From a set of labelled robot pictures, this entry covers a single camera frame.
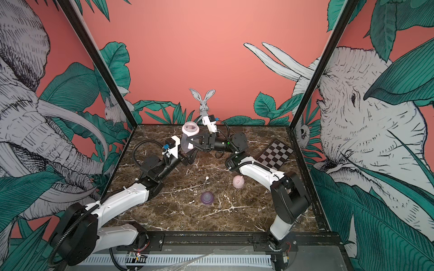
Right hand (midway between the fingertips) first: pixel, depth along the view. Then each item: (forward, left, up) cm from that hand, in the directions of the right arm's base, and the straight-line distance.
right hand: (188, 144), depth 61 cm
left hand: (+8, 0, -7) cm, 11 cm away
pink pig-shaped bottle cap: (+2, -21, -35) cm, 41 cm away
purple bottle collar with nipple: (-6, -5, -36) cm, 36 cm away
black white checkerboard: (+21, -45, -37) cm, 62 cm away
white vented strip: (-32, -22, -39) cm, 55 cm away
